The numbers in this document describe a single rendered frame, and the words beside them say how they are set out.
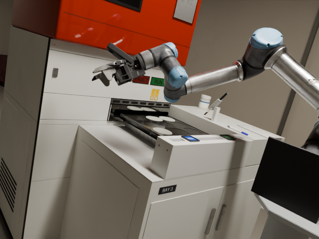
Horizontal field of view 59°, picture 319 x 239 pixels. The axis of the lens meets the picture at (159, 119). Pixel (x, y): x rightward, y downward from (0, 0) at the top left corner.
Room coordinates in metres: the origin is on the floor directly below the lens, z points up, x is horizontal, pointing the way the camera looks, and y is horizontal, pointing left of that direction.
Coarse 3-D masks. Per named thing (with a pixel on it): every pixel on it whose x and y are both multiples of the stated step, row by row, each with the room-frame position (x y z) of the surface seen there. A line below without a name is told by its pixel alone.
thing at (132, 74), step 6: (138, 54) 1.13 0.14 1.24; (120, 60) 1.09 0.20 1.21; (138, 60) 1.11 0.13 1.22; (120, 66) 1.08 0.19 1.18; (126, 66) 1.08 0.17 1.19; (132, 66) 1.11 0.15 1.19; (138, 66) 1.12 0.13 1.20; (120, 72) 1.08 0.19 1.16; (126, 72) 1.08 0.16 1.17; (132, 72) 1.10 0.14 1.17; (138, 72) 1.11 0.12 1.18; (144, 72) 1.12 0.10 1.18; (114, 78) 1.12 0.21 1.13; (120, 78) 1.07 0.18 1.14; (126, 78) 1.08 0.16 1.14; (132, 78) 1.10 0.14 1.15; (120, 84) 1.11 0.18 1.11
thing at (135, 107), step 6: (114, 108) 1.51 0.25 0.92; (120, 108) 1.54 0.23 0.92; (126, 108) 1.57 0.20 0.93; (132, 108) 1.60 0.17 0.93; (138, 108) 1.62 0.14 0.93; (144, 108) 1.66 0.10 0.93; (150, 108) 1.69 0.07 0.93; (156, 108) 1.72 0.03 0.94; (162, 108) 1.75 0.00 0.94; (168, 108) 1.79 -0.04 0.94; (108, 114) 1.51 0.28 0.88; (168, 114) 1.80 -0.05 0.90; (108, 120) 1.50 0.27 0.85; (114, 120) 1.53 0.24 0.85; (120, 120) 1.55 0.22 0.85; (126, 120) 1.58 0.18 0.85
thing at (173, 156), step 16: (160, 144) 1.03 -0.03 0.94; (176, 144) 1.00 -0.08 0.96; (192, 144) 1.05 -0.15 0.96; (208, 144) 1.12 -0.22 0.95; (224, 144) 1.19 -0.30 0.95; (240, 144) 1.28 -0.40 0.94; (160, 160) 1.01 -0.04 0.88; (176, 160) 1.00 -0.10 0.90; (192, 160) 1.07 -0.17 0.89; (208, 160) 1.14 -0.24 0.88; (224, 160) 1.22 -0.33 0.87; (240, 160) 1.31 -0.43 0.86; (160, 176) 1.00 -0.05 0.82; (176, 176) 1.02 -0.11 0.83
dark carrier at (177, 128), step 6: (126, 114) 1.53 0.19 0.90; (132, 114) 1.56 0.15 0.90; (138, 120) 1.45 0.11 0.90; (144, 120) 1.49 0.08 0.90; (150, 120) 1.52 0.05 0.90; (150, 126) 1.40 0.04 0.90; (156, 126) 1.43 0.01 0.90; (162, 126) 1.45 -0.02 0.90; (168, 126) 1.49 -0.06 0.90; (174, 126) 1.52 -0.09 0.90; (180, 126) 1.55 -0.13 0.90; (186, 126) 1.59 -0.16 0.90; (156, 132) 1.31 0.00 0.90; (174, 132) 1.39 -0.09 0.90; (180, 132) 1.42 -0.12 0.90; (186, 132) 1.45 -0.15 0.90; (192, 132) 1.48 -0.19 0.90; (198, 132) 1.51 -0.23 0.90
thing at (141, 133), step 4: (128, 124) 1.54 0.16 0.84; (132, 124) 1.54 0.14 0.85; (128, 128) 1.53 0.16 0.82; (132, 128) 1.50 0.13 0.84; (136, 128) 1.48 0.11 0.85; (136, 132) 1.47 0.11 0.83; (140, 132) 1.45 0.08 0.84; (144, 132) 1.43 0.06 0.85; (144, 136) 1.42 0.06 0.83; (148, 136) 1.40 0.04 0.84; (152, 136) 1.40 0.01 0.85; (148, 140) 1.40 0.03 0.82; (152, 140) 1.37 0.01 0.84
